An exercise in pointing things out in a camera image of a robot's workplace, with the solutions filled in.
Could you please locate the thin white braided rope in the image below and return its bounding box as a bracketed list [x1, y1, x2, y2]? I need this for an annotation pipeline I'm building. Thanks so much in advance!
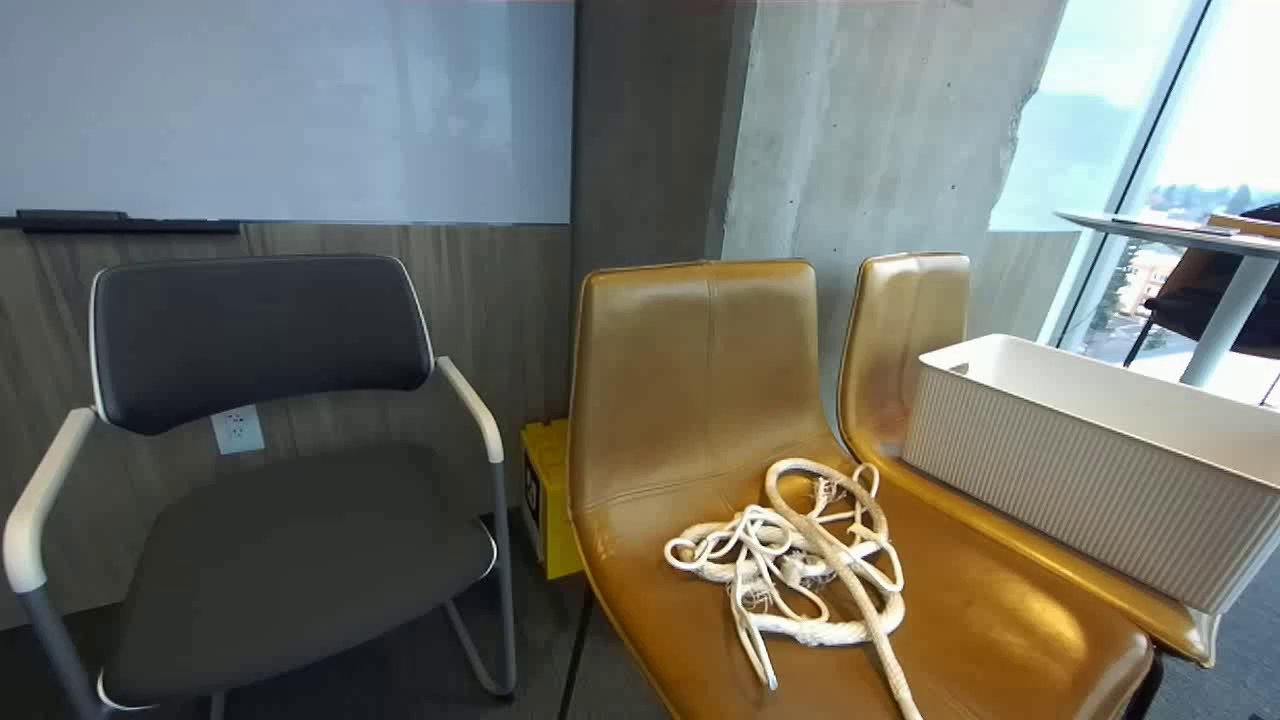
[661, 462, 912, 670]

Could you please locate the short smooth white cord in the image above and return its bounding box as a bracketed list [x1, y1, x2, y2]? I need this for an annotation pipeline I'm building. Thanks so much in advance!
[722, 582, 873, 696]

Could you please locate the thick white braided rope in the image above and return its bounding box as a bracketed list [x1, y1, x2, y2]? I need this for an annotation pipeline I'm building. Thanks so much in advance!
[758, 456, 928, 720]

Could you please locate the white ribbed plastic basket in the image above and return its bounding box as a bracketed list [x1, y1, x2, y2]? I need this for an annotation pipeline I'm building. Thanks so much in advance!
[901, 333, 1280, 619]

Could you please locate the yellow box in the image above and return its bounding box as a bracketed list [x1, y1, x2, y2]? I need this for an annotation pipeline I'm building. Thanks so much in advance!
[517, 415, 589, 582]

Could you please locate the grey chair with white armrests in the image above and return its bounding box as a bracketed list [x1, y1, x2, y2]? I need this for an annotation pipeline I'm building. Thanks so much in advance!
[0, 252, 519, 720]

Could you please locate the dark lounge chair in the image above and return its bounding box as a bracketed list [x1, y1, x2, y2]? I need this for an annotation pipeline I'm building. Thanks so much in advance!
[1120, 195, 1280, 369]

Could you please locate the black whiteboard marker tray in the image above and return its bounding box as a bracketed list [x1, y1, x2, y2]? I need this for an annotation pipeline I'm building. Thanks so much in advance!
[0, 202, 249, 240]

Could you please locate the white wall outlet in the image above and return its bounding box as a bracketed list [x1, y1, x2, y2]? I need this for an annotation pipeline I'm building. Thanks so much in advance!
[209, 402, 269, 459]

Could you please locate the white wall whiteboard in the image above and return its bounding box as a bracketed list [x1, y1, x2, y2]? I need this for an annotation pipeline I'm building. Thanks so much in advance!
[0, 0, 579, 229]

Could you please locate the white window frame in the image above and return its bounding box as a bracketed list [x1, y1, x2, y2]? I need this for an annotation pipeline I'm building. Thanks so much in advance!
[1034, 0, 1219, 350]

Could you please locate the white round pedestal table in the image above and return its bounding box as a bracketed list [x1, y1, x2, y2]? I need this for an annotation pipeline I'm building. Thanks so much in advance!
[1056, 202, 1280, 393]

